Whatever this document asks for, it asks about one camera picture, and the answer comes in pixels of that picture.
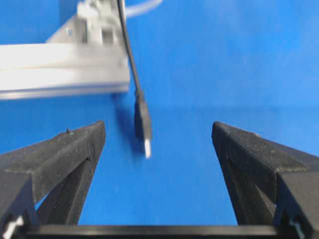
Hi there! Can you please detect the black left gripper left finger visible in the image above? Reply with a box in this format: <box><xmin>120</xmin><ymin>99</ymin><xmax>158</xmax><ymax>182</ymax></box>
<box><xmin>0</xmin><ymin>120</ymin><xmax>106</xmax><ymax>226</ymax></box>

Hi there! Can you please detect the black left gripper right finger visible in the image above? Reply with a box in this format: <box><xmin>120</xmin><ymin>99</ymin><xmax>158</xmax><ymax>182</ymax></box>
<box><xmin>211</xmin><ymin>121</ymin><xmax>319</xmax><ymax>227</ymax></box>

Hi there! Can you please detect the aluminium extrusion frame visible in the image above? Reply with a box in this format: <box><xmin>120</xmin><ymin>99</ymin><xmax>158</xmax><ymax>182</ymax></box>
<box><xmin>0</xmin><ymin>0</ymin><xmax>130</xmax><ymax>100</ymax></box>

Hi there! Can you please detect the black usb wire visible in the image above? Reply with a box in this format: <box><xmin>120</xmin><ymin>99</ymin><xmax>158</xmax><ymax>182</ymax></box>
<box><xmin>115</xmin><ymin>0</ymin><xmax>153</xmax><ymax>160</ymax></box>

